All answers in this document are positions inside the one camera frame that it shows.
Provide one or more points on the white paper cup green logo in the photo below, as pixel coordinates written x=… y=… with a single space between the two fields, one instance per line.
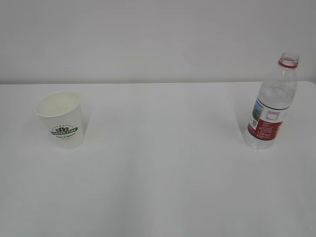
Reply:
x=60 y=112

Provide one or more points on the clear plastic water bottle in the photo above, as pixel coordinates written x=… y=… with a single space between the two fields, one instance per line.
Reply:
x=274 y=98

